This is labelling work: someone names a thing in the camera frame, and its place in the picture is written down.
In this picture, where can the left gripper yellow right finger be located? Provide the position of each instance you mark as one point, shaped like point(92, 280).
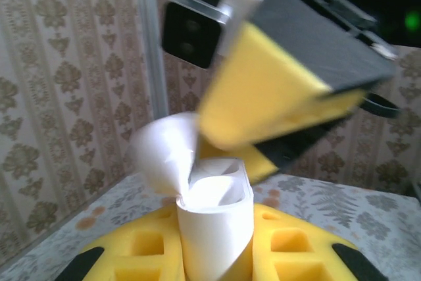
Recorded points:
point(296, 261)

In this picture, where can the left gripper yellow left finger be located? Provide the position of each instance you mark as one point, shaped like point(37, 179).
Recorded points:
point(141, 261)

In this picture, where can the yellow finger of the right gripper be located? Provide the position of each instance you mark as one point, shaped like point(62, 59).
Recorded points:
point(263, 90)
point(263, 159)

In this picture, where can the rounded earbud charging case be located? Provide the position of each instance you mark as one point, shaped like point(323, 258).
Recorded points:
point(213, 228)

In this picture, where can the floral printed tablecloth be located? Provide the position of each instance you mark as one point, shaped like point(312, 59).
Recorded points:
point(345, 212)

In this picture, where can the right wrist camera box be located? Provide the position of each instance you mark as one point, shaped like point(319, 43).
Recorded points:
point(190, 34)

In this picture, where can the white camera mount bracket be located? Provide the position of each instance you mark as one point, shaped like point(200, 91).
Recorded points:
point(240, 1)

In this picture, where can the aluminium frame post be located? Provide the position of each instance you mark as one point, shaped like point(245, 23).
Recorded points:
point(151, 31)

